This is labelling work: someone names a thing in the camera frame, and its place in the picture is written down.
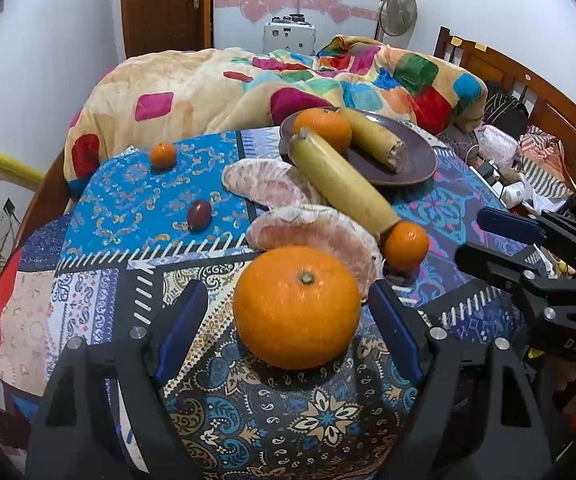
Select large orange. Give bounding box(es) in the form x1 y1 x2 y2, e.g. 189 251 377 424
292 108 352 154
233 246 361 370

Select pomelo segment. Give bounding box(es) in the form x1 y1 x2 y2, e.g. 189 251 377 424
245 205 383 300
222 158 327 209

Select yellow sugarcane piece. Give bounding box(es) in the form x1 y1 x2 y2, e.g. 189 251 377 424
338 107 407 172

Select small mandarin right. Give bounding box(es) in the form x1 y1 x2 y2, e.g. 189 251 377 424
383 221 430 273

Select small mandarin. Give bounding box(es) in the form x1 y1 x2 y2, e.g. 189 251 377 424
383 221 430 273
150 142 177 171

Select purple round plate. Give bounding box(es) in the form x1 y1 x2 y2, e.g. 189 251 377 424
279 106 438 186

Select patterned blue tablecloth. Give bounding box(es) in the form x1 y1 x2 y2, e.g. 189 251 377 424
0 128 531 479

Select dark red plum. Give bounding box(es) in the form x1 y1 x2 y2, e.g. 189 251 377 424
187 200 213 231

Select black striped bag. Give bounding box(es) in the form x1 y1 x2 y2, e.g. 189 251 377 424
483 92 529 140

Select wooden headboard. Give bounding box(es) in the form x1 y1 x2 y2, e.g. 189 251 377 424
434 26 576 179

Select small mandarin far left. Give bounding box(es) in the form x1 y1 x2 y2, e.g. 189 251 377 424
150 142 177 171

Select colourful patchwork blanket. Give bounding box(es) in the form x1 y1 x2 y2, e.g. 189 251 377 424
63 36 488 196

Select standing electric fan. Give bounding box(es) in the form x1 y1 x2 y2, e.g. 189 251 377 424
377 0 418 40

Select white suitcase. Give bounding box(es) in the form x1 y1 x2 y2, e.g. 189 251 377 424
263 14 316 55

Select brown wooden door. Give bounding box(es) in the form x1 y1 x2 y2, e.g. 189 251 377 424
120 0 213 58

